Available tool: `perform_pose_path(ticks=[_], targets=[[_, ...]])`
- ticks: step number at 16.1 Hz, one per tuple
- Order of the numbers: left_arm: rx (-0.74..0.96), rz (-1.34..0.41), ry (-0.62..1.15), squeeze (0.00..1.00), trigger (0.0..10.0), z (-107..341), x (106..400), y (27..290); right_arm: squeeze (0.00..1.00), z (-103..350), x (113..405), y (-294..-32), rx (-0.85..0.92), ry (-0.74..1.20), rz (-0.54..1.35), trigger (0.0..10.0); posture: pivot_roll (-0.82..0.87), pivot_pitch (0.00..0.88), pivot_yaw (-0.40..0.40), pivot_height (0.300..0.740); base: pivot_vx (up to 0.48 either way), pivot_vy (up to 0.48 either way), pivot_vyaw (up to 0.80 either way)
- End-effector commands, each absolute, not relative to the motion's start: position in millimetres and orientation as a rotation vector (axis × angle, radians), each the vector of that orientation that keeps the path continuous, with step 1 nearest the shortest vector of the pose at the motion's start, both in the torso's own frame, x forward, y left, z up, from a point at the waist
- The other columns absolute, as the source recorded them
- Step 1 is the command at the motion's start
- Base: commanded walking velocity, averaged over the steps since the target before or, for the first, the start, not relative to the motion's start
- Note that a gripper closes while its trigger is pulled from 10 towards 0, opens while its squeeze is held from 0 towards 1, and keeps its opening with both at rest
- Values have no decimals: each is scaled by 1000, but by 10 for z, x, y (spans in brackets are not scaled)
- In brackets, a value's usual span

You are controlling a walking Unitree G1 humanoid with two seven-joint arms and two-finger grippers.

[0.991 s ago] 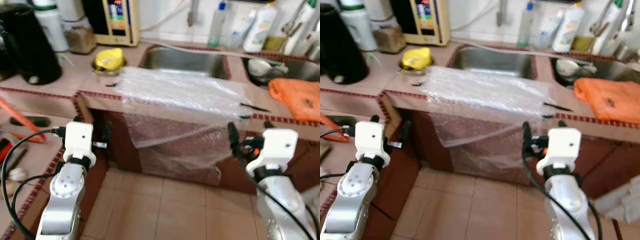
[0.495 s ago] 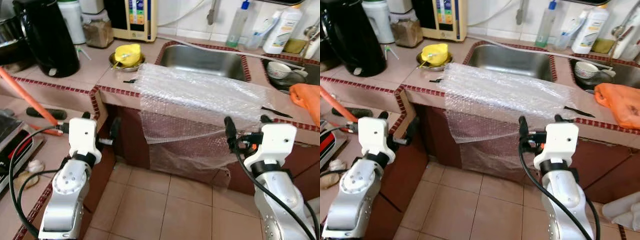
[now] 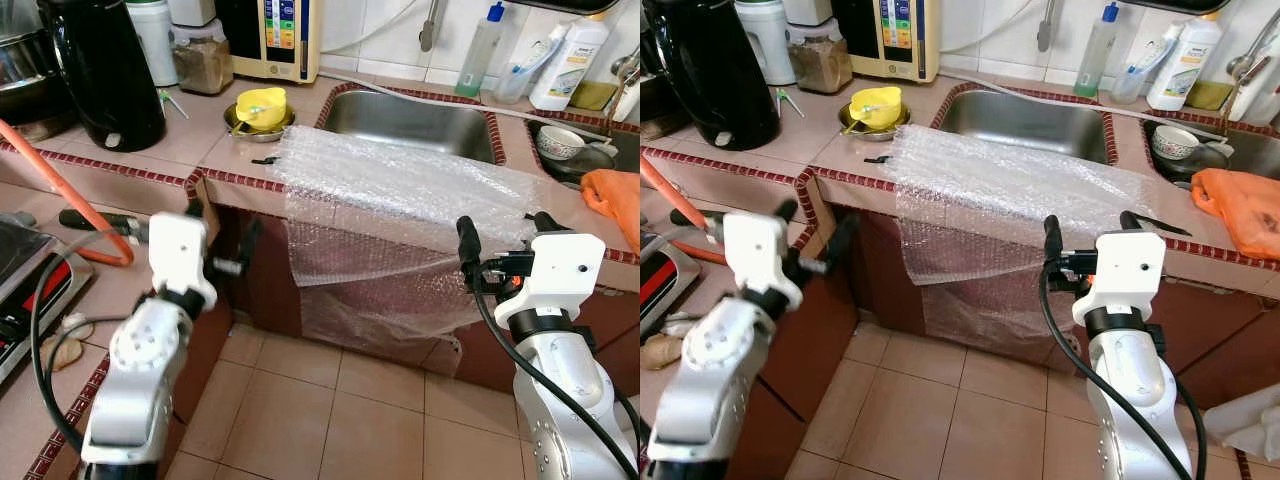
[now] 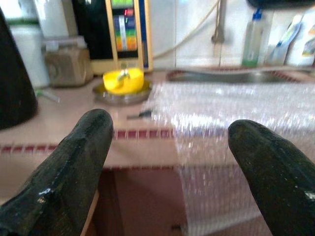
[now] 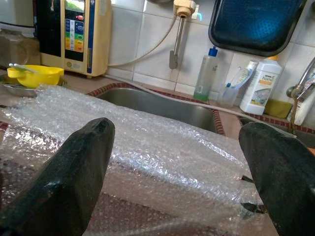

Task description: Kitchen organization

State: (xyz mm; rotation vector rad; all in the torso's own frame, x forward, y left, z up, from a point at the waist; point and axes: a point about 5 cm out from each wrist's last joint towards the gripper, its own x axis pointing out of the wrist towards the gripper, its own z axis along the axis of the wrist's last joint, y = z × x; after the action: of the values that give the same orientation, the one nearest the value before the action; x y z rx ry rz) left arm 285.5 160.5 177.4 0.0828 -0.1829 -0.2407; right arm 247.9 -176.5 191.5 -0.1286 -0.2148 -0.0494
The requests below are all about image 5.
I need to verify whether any clear bubble wrap sheet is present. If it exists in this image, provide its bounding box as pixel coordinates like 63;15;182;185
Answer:
0;85;280;236

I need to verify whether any white wall bracket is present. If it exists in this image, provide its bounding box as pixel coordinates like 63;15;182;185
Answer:
191;4;204;22

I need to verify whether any metal pipe with grey handle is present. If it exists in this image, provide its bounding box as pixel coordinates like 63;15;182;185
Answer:
168;17;186;70

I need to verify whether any cream and black water ionizer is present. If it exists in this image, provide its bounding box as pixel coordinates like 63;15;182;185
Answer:
36;0;113;78

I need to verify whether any metal spoon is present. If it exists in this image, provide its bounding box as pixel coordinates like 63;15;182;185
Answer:
8;63;37;74

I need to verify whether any round stainless steel bowl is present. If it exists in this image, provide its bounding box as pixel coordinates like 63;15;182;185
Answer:
0;78;67;98

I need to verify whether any beige faucet diverter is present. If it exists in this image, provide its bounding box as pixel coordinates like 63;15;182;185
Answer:
173;0;199;18

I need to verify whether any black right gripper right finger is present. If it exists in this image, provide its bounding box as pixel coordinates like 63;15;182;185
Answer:
238;122;315;236

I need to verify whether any clear bottle with blue cap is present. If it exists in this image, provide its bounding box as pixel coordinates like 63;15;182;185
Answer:
193;46;219;102

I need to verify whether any chrome faucet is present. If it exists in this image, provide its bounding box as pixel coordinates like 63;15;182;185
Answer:
286;56;315;135

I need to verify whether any white detergent bottle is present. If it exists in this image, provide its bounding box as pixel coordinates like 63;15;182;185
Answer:
239;55;283;116

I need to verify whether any clear plastic cup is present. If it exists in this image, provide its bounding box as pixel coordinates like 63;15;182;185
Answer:
216;82;241;108

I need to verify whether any black plastic tray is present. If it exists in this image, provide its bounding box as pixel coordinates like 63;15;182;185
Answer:
208;0;308;57

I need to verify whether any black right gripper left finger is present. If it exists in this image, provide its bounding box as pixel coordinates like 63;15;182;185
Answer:
0;117;116;236

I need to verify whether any yellow sponge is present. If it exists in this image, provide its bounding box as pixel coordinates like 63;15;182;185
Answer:
264;98;293;120

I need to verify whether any beige flexible hose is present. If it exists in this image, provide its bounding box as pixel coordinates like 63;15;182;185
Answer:
108;14;178;67

